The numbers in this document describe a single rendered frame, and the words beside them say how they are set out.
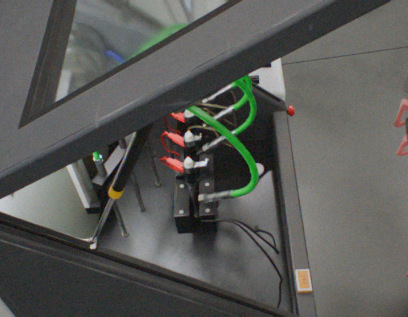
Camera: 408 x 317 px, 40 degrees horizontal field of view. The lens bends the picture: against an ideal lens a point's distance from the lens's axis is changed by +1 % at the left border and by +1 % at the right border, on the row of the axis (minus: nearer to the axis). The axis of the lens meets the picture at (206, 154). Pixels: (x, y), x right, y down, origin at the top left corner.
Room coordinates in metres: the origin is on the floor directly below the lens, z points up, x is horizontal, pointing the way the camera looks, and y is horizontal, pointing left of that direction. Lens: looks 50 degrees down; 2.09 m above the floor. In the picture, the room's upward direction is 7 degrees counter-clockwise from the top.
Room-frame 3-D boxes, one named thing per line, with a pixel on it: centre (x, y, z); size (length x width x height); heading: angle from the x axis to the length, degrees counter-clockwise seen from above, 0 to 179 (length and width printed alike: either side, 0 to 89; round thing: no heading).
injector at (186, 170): (0.79, 0.03, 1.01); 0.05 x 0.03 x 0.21; 85
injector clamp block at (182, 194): (0.91, 0.03, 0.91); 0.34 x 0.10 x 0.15; 175
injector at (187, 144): (0.87, 0.03, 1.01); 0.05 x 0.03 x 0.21; 85
